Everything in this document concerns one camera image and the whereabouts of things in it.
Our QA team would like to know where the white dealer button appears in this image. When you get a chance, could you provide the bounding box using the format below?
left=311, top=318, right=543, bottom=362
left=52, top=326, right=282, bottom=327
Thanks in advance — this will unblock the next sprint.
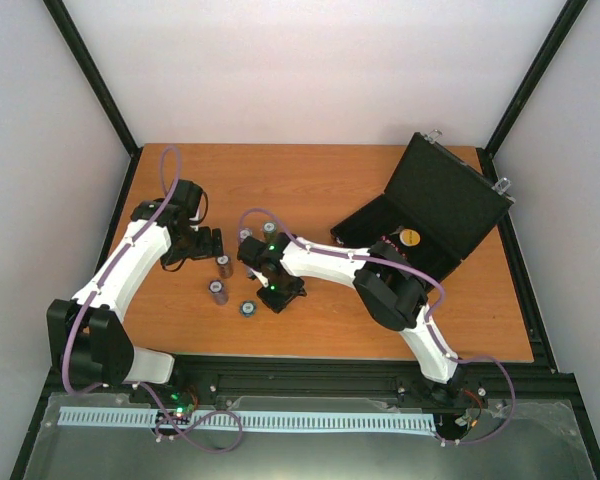
left=398, top=228, right=421, bottom=247

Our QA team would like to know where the black poker set case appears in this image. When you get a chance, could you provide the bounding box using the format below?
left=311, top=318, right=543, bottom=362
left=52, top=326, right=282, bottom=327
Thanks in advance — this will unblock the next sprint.
left=330, top=132, right=514, bottom=282

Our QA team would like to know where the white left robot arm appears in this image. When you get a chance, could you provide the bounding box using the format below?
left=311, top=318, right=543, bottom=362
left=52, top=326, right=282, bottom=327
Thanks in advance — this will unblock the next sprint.
left=46, top=180, right=224, bottom=403

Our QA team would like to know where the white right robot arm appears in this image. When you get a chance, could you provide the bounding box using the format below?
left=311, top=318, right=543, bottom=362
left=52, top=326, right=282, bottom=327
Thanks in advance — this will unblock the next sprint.
left=237, top=234, right=459, bottom=384

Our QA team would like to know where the brown chip stack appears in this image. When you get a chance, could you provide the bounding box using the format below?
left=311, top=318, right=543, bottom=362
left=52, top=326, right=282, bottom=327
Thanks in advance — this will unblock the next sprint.
left=215, top=255, right=234, bottom=279

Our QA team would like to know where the blue 10 chip stack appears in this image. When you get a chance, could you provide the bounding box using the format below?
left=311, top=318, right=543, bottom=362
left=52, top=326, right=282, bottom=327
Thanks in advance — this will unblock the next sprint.
left=238, top=228, right=253, bottom=246

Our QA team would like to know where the flat blue chip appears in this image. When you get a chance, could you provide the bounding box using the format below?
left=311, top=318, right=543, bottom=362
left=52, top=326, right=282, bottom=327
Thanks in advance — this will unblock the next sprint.
left=239, top=301, right=257, bottom=318

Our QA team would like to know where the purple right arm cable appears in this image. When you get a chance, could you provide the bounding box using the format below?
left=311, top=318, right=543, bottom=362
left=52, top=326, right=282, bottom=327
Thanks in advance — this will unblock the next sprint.
left=238, top=208, right=516, bottom=446

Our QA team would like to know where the black aluminium frame rail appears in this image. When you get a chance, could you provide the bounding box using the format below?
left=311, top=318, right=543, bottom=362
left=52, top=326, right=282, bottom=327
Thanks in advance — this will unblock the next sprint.
left=40, top=360, right=581, bottom=411

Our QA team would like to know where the white perforated cable strip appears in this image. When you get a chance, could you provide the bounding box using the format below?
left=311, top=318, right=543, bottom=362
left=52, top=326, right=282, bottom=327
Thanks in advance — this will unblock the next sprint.
left=57, top=406, right=436, bottom=436

